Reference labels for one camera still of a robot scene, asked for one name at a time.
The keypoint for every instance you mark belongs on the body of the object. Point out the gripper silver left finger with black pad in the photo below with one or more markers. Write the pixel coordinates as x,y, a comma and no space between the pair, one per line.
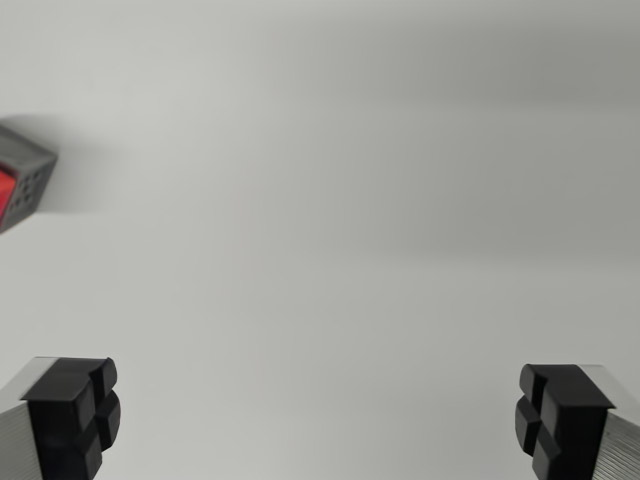
60,415

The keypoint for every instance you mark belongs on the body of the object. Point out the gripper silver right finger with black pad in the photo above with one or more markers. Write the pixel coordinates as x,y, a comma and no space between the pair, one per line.
570,430

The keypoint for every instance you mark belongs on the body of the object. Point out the red infantino soft cube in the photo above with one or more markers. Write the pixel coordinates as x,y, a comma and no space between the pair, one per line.
4,192

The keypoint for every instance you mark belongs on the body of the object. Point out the grey soft cube with dots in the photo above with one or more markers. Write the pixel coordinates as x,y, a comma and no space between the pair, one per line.
36,170

